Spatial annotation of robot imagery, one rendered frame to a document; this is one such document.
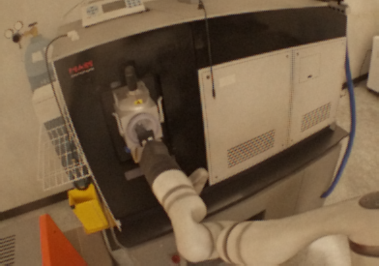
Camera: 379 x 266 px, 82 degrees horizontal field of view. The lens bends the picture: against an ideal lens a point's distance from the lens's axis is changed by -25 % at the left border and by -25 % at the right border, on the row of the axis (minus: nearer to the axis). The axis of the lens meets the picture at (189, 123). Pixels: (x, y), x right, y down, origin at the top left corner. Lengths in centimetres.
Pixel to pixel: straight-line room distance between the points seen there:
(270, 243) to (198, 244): 14
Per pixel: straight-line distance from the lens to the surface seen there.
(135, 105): 72
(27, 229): 72
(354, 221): 25
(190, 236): 44
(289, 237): 31
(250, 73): 94
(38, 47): 153
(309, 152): 138
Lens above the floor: 160
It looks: 33 degrees down
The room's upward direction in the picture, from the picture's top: 8 degrees counter-clockwise
